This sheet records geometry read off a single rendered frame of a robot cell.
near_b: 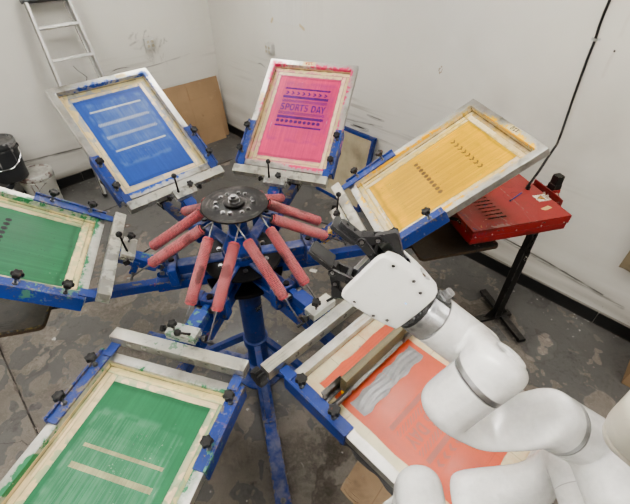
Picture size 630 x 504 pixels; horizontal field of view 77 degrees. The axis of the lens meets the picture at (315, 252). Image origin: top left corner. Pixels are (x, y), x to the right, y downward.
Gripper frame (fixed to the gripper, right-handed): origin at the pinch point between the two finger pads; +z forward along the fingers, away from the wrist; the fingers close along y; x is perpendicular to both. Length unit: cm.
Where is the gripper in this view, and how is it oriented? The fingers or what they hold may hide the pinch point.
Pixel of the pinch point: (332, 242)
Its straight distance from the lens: 54.9
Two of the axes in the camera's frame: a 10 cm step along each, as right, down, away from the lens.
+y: -5.6, 6.3, 5.4
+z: -7.9, -5.9, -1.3
